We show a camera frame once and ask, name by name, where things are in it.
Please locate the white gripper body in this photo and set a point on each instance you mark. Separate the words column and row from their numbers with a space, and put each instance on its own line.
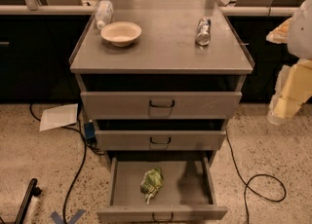
column 300, row 37

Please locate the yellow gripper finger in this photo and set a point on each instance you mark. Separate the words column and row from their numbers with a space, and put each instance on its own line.
column 279, row 35
column 285, row 102

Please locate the green jalapeno chip bag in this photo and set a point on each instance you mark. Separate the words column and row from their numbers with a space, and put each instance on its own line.
column 152, row 182

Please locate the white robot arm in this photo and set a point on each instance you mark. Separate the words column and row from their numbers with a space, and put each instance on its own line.
column 299, row 41

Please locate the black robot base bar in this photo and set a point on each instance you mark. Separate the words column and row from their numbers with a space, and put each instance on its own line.
column 33, row 190

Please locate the grey drawer cabinet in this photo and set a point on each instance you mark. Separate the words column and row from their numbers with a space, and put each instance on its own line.
column 165, row 58

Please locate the grey bottom drawer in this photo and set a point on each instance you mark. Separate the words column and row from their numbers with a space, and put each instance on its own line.
column 187, row 194

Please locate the grey drawer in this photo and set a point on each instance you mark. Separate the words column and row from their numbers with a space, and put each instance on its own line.
column 160, row 105
column 187, row 194
column 159, row 140

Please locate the grey top drawer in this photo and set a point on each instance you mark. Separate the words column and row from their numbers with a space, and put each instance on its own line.
column 160, row 105

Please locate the grey middle drawer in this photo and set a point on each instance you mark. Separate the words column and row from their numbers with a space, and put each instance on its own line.
column 159, row 140

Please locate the white paper bowl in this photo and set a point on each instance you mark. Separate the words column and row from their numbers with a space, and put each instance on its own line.
column 121, row 33

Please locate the clear plastic water bottle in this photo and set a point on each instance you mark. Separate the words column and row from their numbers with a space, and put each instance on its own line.
column 104, row 13

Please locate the blue power adapter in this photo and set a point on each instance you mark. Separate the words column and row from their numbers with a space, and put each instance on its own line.
column 89, row 131

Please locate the white paper sheet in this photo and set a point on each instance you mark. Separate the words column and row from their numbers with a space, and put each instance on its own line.
column 57, row 117

